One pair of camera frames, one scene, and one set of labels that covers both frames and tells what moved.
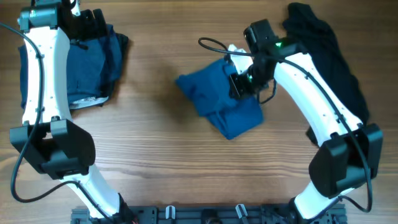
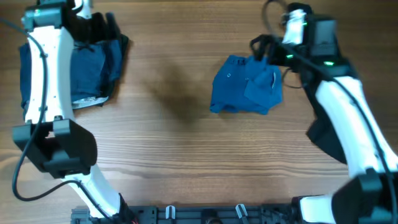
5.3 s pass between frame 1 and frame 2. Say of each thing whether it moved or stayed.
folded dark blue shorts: stayed
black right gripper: moved
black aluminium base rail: stayed
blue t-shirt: moved
